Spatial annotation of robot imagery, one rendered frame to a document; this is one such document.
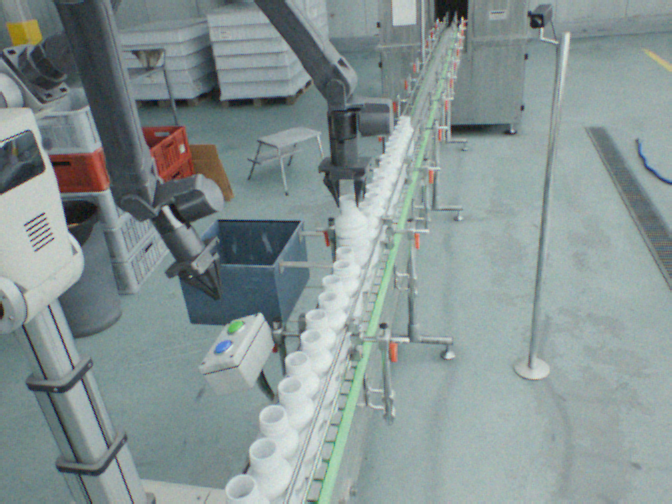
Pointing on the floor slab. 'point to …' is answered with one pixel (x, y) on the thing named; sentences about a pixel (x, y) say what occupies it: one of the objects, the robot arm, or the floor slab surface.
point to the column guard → (24, 33)
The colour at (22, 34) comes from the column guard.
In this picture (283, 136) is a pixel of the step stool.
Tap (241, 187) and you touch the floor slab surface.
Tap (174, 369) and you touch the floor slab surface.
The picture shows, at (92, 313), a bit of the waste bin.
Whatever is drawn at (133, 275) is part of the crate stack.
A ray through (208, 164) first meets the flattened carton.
